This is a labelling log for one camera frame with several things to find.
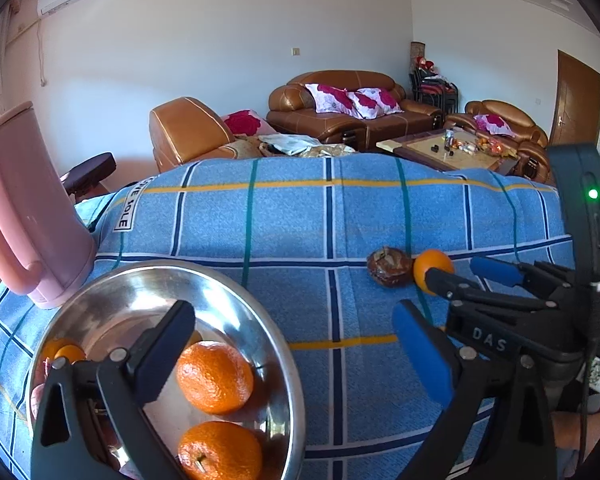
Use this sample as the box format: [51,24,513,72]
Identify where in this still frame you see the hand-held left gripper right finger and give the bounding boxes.
[392,299,558,480]

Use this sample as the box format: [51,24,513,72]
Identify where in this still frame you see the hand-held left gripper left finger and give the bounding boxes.
[30,300,197,480]

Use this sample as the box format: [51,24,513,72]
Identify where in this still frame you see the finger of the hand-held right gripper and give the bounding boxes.
[470,256,578,303]
[424,266,556,313]

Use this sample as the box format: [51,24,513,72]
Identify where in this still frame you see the small orange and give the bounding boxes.
[54,345,87,365]
[413,249,455,293]
[40,338,76,361]

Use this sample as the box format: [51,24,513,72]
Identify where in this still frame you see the large orange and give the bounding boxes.
[177,421,263,480]
[176,341,255,415]

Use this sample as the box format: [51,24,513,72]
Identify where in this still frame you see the steel bowl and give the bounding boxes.
[26,260,307,480]

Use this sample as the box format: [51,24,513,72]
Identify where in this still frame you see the wrinkled dark brown fruit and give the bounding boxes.
[366,246,412,288]

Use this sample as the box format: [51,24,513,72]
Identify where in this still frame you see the pile of snacks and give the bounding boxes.
[452,132,516,157]

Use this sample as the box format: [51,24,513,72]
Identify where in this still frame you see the wooden coffee table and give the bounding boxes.
[376,127,526,177]

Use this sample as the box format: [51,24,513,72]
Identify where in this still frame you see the brown leather carved armchair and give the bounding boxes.
[445,100,551,183]

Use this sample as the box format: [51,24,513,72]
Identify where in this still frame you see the small floral pink pillow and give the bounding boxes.
[474,114,513,138]

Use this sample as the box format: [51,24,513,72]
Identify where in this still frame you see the brown wooden door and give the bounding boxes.
[550,50,600,147]

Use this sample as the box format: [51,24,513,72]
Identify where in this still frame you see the blue plaid blanket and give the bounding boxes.
[0,156,576,480]

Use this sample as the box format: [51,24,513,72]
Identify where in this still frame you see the stack of dark chairs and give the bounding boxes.
[410,65,462,116]

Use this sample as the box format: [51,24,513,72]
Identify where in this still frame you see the brown leather two-seat sofa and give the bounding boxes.
[267,70,443,151]

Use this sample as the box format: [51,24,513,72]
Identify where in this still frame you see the crumpled plastic bags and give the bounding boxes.
[260,134,356,158]

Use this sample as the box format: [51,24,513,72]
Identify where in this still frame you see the black padded seat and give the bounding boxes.
[60,154,117,196]

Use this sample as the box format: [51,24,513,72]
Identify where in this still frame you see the pink plastic pitcher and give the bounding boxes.
[0,101,97,310]

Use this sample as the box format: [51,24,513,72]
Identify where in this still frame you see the red floral pillow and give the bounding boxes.
[221,109,276,136]

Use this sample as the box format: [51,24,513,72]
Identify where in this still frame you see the air conditioner cable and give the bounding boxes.
[36,14,49,87]

